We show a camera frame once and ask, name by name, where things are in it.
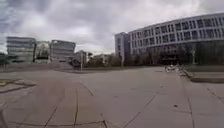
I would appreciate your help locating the group of green trees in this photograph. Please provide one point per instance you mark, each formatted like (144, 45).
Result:
(143, 58)

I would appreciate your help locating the small pale building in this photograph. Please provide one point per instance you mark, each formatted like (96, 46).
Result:
(81, 56)

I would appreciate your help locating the grey paved plaza ground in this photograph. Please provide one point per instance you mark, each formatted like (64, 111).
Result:
(126, 96)

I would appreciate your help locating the grey banded office building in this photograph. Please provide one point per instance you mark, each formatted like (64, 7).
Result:
(62, 50)

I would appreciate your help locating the group of parked bicycles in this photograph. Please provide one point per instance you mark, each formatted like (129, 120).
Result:
(171, 68)

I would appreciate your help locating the large curved grey building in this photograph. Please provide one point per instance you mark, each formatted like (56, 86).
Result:
(173, 33)

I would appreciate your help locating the pale narrow building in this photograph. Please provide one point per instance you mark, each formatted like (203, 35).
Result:
(42, 51)

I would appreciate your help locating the raised grey kerb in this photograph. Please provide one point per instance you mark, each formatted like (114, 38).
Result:
(200, 79)

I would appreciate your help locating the pale banded office building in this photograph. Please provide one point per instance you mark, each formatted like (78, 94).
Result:
(20, 48)

